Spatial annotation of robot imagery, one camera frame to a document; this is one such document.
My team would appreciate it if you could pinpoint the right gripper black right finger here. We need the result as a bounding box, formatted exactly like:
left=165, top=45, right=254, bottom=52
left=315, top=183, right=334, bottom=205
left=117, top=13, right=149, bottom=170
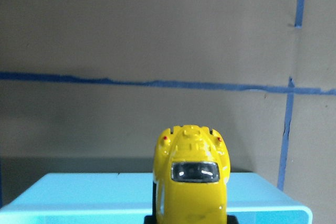
left=227, top=215, right=238, bottom=224

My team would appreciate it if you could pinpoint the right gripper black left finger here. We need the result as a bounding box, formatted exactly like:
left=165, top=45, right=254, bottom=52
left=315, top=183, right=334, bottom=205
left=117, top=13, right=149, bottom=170
left=144, top=215, right=157, bottom=224

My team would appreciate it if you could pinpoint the yellow beetle toy car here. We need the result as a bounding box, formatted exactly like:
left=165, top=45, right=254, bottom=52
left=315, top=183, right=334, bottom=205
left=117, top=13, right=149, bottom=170
left=153, top=125, right=230, bottom=223

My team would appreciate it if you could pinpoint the light blue plastic bin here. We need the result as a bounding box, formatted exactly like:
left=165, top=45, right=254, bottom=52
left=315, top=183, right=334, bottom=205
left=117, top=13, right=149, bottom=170
left=1, top=173, right=313, bottom=223

